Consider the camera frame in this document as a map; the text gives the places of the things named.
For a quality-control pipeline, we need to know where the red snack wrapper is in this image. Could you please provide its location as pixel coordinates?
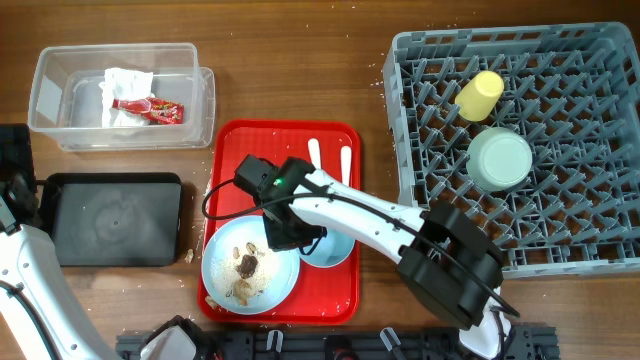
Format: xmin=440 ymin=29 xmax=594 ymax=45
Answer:
xmin=112 ymin=97 xmax=184 ymax=125

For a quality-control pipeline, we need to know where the white napkin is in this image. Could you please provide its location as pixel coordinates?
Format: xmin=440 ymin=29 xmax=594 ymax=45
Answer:
xmin=99 ymin=68 xmax=154 ymax=128

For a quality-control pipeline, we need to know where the green bowl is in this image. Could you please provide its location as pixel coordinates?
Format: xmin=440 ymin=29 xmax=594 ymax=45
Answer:
xmin=466 ymin=127 xmax=533 ymax=192

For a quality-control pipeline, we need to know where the yellow cup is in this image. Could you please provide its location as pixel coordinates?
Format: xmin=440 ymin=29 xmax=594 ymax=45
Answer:
xmin=455 ymin=71 xmax=505 ymax=122

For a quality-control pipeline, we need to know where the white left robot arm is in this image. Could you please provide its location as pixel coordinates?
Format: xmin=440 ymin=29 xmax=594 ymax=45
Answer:
xmin=1 ymin=203 xmax=119 ymax=359

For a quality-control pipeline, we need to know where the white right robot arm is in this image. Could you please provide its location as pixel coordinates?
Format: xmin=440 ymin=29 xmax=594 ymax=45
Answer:
xmin=236 ymin=157 xmax=517 ymax=359

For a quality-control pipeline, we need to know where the grey dishwasher rack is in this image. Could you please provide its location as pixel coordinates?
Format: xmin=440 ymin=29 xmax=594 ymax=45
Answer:
xmin=382 ymin=22 xmax=639 ymax=278

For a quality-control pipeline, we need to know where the light blue bowl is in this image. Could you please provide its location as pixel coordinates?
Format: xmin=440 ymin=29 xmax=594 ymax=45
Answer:
xmin=297 ymin=230 xmax=356 ymax=268

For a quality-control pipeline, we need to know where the light blue plate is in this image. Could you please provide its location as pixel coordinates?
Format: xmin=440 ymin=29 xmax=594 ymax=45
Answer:
xmin=201 ymin=215 xmax=301 ymax=315

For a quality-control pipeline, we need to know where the red plastic tray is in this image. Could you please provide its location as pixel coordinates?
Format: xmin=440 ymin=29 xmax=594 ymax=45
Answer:
xmin=197 ymin=119 xmax=361 ymax=326

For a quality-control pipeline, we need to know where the white plastic spoon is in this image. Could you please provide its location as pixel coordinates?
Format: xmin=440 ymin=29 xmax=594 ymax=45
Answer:
xmin=307 ymin=138 xmax=322 ymax=169

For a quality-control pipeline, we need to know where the white plastic fork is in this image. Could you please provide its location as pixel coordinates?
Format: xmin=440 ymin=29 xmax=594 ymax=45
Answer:
xmin=340 ymin=146 xmax=352 ymax=187

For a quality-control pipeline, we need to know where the black tray bin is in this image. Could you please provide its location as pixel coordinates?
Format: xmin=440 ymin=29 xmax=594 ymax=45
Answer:
xmin=39 ymin=172 xmax=182 ymax=267

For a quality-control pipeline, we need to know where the clear plastic bin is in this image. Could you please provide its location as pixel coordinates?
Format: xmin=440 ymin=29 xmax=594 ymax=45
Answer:
xmin=28 ymin=43 xmax=215 ymax=151

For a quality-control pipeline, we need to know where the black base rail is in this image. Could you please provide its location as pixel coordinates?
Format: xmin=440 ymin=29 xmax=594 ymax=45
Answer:
xmin=116 ymin=325 xmax=561 ymax=360

